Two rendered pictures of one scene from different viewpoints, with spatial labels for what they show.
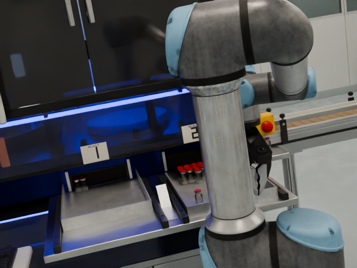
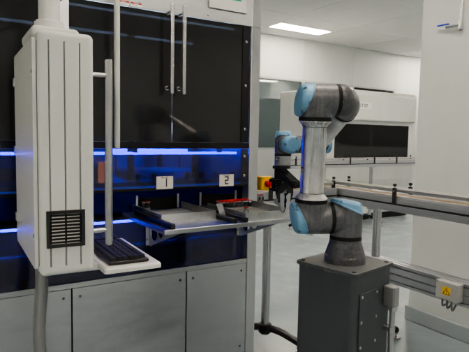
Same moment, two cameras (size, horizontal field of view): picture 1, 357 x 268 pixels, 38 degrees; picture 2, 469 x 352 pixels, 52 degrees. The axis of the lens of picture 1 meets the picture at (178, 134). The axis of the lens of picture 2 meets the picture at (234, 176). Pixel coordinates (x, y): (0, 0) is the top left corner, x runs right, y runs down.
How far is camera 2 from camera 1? 1.04 m
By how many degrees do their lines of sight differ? 24
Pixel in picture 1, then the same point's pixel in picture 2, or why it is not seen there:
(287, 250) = (340, 212)
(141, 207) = (209, 214)
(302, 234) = (349, 204)
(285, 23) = (356, 98)
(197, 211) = (250, 216)
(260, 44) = (346, 105)
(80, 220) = (173, 217)
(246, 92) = (297, 143)
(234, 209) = (317, 188)
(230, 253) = (313, 211)
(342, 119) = not seen: hidden behind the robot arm
